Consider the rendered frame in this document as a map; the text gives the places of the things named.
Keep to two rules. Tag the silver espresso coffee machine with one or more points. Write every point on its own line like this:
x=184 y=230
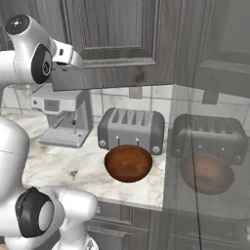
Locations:
x=66 y=112

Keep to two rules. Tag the dark grey base cabinet door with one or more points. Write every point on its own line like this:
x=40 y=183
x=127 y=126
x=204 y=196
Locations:
x=109 y=239

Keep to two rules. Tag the grey four-slot toaster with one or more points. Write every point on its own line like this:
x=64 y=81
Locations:
x=132 y=128

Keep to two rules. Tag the grey reflective fridge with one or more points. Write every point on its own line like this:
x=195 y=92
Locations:
x=211 y=107

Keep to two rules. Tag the dark grey wood cabinet door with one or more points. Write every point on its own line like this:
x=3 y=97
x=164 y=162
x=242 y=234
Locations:
x=19 y=8
x=123 y=35

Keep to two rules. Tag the brown wooden bowl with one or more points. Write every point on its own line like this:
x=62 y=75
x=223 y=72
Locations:
x=128 y=164

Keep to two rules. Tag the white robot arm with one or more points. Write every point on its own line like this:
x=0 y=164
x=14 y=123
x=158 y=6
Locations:
x=13 y=153

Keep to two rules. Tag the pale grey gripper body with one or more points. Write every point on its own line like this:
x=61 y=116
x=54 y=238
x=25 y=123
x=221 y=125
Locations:
x=77 y=60

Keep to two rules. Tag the grey wall outlet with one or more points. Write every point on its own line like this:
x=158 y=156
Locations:
x=135 y=92

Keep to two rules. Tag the dark grey drawer front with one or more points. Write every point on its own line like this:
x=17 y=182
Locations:
x=115 y=213

